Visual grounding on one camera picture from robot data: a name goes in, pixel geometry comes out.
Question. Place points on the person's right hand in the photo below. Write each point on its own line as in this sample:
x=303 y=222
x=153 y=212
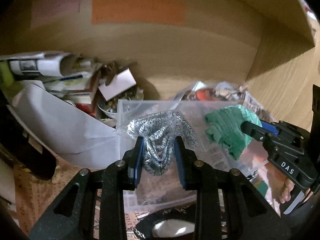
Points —
x=285 y=195

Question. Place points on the rolled newspaper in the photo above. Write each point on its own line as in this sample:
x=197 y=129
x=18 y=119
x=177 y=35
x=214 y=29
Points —
x=41 y=63

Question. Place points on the stack of books and papers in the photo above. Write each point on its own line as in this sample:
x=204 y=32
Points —
x=80 y=87

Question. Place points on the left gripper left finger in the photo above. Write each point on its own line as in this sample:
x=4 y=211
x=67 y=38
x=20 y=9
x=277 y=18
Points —
x=71 y=213

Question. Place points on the silver knitted item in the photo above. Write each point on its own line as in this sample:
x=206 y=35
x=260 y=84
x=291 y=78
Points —
x=159 y=131

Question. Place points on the large white paper sheet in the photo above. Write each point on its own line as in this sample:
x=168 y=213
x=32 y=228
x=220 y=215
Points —
x=70 y=133

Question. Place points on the pink sticky note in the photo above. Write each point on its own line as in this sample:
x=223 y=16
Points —
x=45 y=11

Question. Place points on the small white card box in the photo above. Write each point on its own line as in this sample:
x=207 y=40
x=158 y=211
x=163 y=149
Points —
x=120 y=83

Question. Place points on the green knitted cloth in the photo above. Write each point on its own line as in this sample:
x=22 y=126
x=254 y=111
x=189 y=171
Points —
x=224 y=128

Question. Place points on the clear plastic storage box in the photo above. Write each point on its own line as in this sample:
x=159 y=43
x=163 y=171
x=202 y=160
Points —
x=157 y=192

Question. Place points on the orange sticky note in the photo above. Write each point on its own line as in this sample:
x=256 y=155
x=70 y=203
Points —
x=169 y=12

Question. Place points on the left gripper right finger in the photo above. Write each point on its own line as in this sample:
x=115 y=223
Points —
x=248 y=214

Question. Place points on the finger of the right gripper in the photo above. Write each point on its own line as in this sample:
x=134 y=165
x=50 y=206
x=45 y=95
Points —
x=269 y=127
x=254 y=131

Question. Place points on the dark wine bottle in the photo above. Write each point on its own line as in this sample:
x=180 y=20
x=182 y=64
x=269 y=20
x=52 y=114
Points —
x=16 y=148

